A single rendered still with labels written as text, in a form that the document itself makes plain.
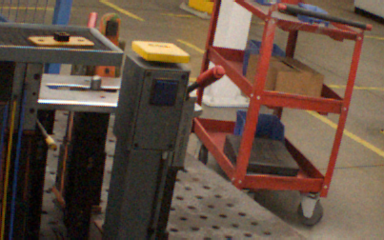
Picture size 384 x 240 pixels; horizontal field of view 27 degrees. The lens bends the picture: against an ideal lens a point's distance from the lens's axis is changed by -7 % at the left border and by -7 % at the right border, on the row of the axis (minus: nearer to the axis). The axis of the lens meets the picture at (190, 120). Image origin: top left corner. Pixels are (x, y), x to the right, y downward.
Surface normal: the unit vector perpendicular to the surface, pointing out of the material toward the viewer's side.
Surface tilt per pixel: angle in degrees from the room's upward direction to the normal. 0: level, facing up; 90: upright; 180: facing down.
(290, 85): 90
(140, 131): 90
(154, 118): 90
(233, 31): 90
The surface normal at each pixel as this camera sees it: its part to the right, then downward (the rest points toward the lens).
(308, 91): 0.39, 0.33
